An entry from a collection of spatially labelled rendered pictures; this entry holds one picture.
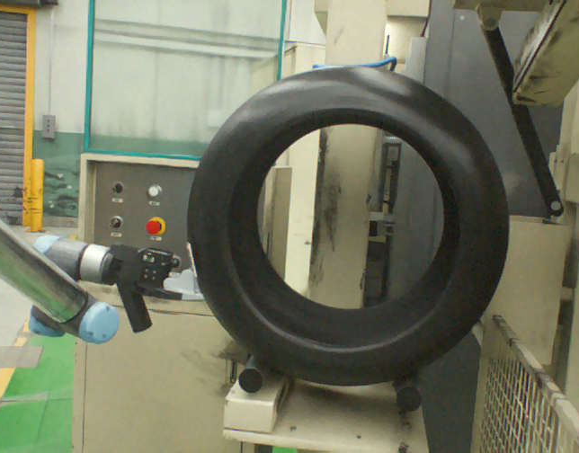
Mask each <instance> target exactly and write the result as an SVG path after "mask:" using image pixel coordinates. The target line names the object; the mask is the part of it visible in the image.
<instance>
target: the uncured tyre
mask: <svg viewBox="0 0 579 453"><path fill-rule="evenodd" d="M343 124H359V125H366V126H371V127H374V128H378V129H383V130H385V131H387V132H389V133H391V134H393V135H395V136H397V137H399V138H401V139H402V140H404V141H405V142H406V143H407V144H408V145H410V146H411V147H412V148H413V149H414V150H415V151H416V152H417V153H418V154H419V155H420V156H421V157H422V158H423V160H424V161H425V162H426V163H427V164H428V166H429V167H430V169H431V170H432V173H433V175H434V177H435V179H436V181H437V183H438V186H439V188H440V192H441V198H442V204H443V216H444V218H443V229H442V235H441V241H440V245H439V248H438V250H437V253H436V254H435V256H434V258H433V260H432V263H431V264H430V266H429V267H428V269H427V270H426V272H425V273H424V274H423V276H422V277H421V278H420V279H419V280H418V281H417V282H416V283H415V284H414V285H413V286H412V287H411V288H410V289H408V290H407V291H405V292H404V293H402V294H401V295H399V296H397V297H396V298H393V299H391V300H389V301H387V302H385V303H382V304H379V305H376V306H370V307H364V308H338V307H332V306H326V305H323V304H320V303H317V302H315V301H313V300H311V299H309V298H306V297H304V296H303V295H301V294H299V293H298V292H297V291H296V290H295V289H293V288H292V287H291V286H290V285H288V284H287V283H286V282H285V281H284V280H283V279H282V278H281V276H280V275H279V274H278V273H277V271H276V270H274V268H273V267H272V264H271V263H270V261H269V259H268V257H267V255H266V253H265V251H264V249H263V244H262V241H261V237H260V233H259V227H258V205H259V199H260V195H261V191H262V188H263V184H264V182H265V179H266V177H267V175H268V173H269V171H270V170H271V169H272V167H273V165H274V164H275V162H276V161H277V160H278V158H279V157H280V156H281V155H282V154H283V153H284V152H285V151H286V150H287V149H288V148H289V147H290V146H291V145H293V144H294V143H295V142H296V141H298V140H299V139H301V138H303V137H304V136H306V135H308V134H310V133H312V132H314V131H316V130H319V129H323V128H327V127H331V126H335V125H343ZM509 234H510V217H509V207H508V200H507V196H506V191H505V187H504V184H503V178H502V176H501V173H500V170H499V168H498V165H497V163H496V161H495V159H494V156H493V154H492V152H491V150H490V148H489V147H488V145H487V143H486V142H485V140H484V139H483V137H482V136H481V134H480V133H479V132H478V130H477V129H476V127H475V126H474V125H473V124H472V122H471V121H470V120H469V119H468V118H467V117H466V116H465V115H464V114H463V113H462V112H461V111H460V110H459V109H458V108H457V107H456V106H455V105H454V104H453V103H451V102H450V101H449V100H447V99H446V98H445V97H443V96H442V95H441V94H439V93H437V92H436V91H434V90H433V89H432V88H430V87H429V86H427V85H425V84H422V83H420V82H418V81H416V80H414V79H413V78H410V77H408V76H405V75H401V74H398V73H396V72H392V71H389V70H386V69H382V68H377V67H365V66H351V65H343V66H329V67H318V68H313V69H309V70H306V71H303V72H299V73H296V74H294V75H290V76H287V77H285V78H282V79H281V80H279V81H277V82H275V83H273V84H270V85H268V86H267V87H265V88H263V89H262V90H261V91H259V92H258V93H256V94H255V95H253V96H252V97H250V98H249V99H248V100H247V101H245V102H244V103H243V104H242V105H240V106H239V107H238V108H237V109H236V110H235V111H234V112H233V113H232V114H231V115H230V116H229V117H228V118H227V120H226V121H225V122H224V123H223V124H222V126H221V127H220V128H219V129H218V131H217V133H216V134H215V135H214V137H213V138H212V140H211V141H210V142H209V145H208V146H207V148H206V150H205V152H204V154H203V156H202V158H201V160H200V163H199V165H198V168H197V171H196V174H195V176H194V179H193V182H192V188H191V193H190V198H189V203H188V210H187V242H188V243H189V244H190V246H191V250H192V258H193V262H194V267H195V271H196V275H197V277H195V279H196V280H197V283H198V286H199V288H200V292H201V294H202V296H203V297H204V299H205V301H206V303H207V304H208V306H209V309H210V310H211V312H212V313H213V315H214V316H215V317H216V318H217V320H218V321H219V323H220V324H221V325H222V326H223V328H224V329H225V330H226V331H227V332H228V334H229V335H230V336H231V337H232V338H233V339H234V340H235V341H236V342H237V343H239V344H240V345H241V346H242V347H243V348H244V349H245V350H247V351H248V352H249V353H251V354H252V355H253V356H255V357H256V358H257V359H258V360H260V361H262V362H263V363H265V364H267V365H269V366H270V367H272V368H274V369H277V370H278V371H280V372H283V373H285V374H287V375H290V376H292V377H294V378H299V379H302V380H306V381H309V382H313V383H318V384H322V385H329V386H367V385H374V384H379V383H384V382H388V381H391V380H394V379H398V378H401V377H404V376H407V375H409V374H412V373H414V372H416V371H417V370H419V369H422V368H424V367H426V366H428V365H430V364H431V363H433V362H434V361H436V360H437V359H439V358H440V357H441V356H443V355H444V354H446V353H447V352H448V351H450V350H451V349H452V348H453V347H454V346H455V345H457V344H458V343H459V342H460V341H461V340H462V339H463V338H464V337H465V336H466V335H467V334H468V332H469V331H470V330H471V329H472V328H473V327H474V325H475V324H476V323H477V321H478V320H479V319H480V317H481V316H482V314H483V313H484V312H485V310H486V308H487V307H488V305H489V303H490V301H491V300H492V298H493V296H494V293H495V291H496V289H497V287H498V284H499V282H500V279H501V277H502V274H503V268H504V265H505V261H506V256H507V252H508V245H509Z"/></svg>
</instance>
